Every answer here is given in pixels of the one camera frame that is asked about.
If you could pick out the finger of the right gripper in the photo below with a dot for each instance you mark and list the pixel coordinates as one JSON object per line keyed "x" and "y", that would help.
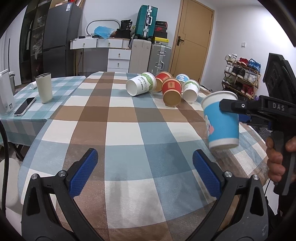
{"x": 239, "y": 107}

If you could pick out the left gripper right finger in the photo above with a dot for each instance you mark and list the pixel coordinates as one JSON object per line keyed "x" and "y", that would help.
{"x": 250, "y": 218}

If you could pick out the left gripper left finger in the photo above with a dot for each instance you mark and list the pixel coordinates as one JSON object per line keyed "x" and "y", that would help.
{"x": 49, "y": 209}

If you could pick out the blue bunny paper cup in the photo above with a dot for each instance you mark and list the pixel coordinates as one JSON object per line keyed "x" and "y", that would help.
{"x": 222, "y": 127}

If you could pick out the green white cup right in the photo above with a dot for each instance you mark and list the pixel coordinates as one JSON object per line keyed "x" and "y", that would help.
{"x": 191, "y": 90}

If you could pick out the blue white paper cup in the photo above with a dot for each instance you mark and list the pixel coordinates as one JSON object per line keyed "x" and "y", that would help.
{"x": 182, "y": 77}

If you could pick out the front red paper cup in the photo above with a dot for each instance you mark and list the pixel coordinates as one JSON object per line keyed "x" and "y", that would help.
{"x": 171, "y": 89}

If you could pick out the red paper cup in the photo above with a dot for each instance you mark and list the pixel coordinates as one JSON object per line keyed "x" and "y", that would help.
{"x": 160, "y": 78}
{"x": 171, "y": 89}

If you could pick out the rear red paper cup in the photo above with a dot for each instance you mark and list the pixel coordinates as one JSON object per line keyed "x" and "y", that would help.
{"x": 160, "y": 78}

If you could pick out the green white paper cup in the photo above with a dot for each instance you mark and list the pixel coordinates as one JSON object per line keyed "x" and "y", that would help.
{"x": 143, "y": 83}

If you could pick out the person right hand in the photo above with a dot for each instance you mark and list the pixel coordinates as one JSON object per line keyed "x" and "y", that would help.
{"x": 275, "y": 168}

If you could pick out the shoe rack with shoes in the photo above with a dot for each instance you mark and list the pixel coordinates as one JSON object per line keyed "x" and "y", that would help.
{"x": 241, "y": 76}

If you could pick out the wooden door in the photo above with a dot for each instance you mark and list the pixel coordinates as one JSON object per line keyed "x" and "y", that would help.
{"x": 192, "y": 39}

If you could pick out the small check blue tablecloth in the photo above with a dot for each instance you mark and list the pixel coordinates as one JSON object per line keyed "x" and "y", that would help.
{"x": 24, "y": 129}

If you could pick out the plaid tablecloth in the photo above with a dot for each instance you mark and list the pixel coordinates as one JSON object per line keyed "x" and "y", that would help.
{"x": 144, "y": 186}

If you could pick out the silver suitcase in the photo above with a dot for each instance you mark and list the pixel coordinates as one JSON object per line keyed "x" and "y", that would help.
{"x": 159, "y": 59}

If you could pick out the white smartphone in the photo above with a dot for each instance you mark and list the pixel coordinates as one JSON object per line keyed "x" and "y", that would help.
{"x": 24, "y": 106}

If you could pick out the stacked shoe boxes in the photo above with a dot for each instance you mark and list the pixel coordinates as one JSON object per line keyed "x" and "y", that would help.
{"x": 160, "y": 33}

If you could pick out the white box appliance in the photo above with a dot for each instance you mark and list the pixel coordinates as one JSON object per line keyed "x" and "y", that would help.
{"x": 7, "y": 97}

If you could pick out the beige suitcase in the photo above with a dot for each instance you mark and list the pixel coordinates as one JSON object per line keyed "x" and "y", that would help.
{"x": 139, "y": 58}

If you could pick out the teal suitcase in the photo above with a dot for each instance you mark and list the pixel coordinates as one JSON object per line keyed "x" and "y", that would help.
{"x": 146, "y": 21}

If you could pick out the cream travel tumbler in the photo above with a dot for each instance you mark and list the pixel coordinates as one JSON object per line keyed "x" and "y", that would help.
{"x": 44, "y": 85}

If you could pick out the white drawer desk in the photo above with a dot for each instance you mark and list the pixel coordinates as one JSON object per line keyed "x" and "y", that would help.
{"x": 98, "y": 54}

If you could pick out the blue plastic bag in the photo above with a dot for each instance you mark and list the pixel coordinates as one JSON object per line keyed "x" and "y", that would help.
{"x": 103, "y": 32}

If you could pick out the black refrigerator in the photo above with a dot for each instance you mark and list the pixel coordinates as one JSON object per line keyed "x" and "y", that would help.
{"x": 62, "y": 25}

